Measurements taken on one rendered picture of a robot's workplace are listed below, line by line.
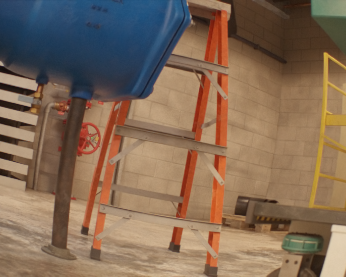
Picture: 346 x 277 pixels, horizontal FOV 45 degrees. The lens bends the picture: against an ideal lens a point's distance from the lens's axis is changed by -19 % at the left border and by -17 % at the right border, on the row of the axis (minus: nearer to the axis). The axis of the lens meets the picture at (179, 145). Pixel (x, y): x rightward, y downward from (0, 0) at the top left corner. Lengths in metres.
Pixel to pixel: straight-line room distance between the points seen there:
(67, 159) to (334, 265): 0.99
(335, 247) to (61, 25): 0.97
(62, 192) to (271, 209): 0.79
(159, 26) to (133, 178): 4.08
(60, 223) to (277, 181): 5.37
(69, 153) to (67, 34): 0.42
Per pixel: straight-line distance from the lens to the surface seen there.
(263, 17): 7.00
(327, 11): 1.04
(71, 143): 1.55
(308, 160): 6.37
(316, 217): 0.91
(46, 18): 1.33
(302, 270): 1.02
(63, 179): 1.54
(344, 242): 0.89
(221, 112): 1.88
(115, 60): 1.45
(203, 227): 1.77
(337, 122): 4.30
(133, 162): 5.42
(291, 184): 6.52
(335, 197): 5.50
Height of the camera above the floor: 0.32
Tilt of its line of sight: 5 degrees up
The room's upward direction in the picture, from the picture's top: 10 degrees clockwise
